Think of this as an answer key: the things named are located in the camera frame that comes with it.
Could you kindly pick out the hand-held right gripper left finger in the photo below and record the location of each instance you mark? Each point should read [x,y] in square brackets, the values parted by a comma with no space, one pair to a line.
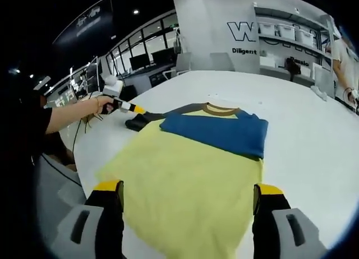
[106,219]

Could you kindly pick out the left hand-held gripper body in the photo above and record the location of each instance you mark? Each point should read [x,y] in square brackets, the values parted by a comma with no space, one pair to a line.
[112,86]

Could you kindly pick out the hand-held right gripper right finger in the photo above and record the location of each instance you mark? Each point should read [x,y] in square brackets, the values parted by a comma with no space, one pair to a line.
[269,222]

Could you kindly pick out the yellow and blue garment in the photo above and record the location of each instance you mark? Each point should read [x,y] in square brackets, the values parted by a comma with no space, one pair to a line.
[182,186]

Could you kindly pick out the person's left hand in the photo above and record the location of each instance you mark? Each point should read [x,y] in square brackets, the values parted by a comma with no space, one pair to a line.
[108,106]

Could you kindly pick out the black computer monitor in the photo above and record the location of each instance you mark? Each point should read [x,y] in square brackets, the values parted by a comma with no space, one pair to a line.
[163,56]
[139,61]

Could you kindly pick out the dark hanging banner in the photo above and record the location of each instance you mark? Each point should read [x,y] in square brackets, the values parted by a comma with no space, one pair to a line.
[87,18]

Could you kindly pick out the person's black shirt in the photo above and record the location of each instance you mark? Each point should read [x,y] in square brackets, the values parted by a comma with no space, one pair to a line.
[31,124]

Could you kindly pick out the white crumpled cloth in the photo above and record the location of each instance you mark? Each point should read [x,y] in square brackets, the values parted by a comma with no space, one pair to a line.
[318,93]

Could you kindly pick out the white storage bin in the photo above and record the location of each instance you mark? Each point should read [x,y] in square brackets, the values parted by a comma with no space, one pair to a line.
[267,32]
[288,33]
[305,37]

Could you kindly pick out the black bag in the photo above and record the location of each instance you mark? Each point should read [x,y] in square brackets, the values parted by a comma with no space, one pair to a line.
[292,67]

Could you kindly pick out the grey metal shelving rack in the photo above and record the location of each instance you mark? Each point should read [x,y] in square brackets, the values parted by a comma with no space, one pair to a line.
[322,54]

